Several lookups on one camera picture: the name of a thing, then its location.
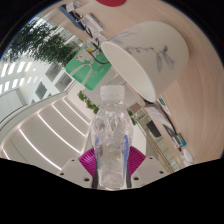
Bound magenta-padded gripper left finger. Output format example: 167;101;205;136
59;148;100;190

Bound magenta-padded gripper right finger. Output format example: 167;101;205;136
125;145;168;189

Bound clear plastic water bottle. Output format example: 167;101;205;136
89;84;134;191

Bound white computer mouse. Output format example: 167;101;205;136
180;147;195;164

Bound black chair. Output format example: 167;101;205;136
145;119;163;138

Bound teal marker pen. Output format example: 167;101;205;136
174;133;187;148

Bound black flat case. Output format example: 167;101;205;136
163;123;183;141

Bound ceiling light strips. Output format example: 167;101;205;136
0;96;91;171

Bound open booklet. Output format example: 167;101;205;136
143;104;174;128

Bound colourful sticker sheet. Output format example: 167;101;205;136
156;95;172;116

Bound green tote bag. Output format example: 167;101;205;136
64;44;113;92

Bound white printed cup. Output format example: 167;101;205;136
100;20;191;103

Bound green hedge plant row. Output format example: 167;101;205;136
3;21;79;68

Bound clear plastic packet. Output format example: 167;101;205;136
79;13;104;33

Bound flat round red coaster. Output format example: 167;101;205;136
95;0;128;7

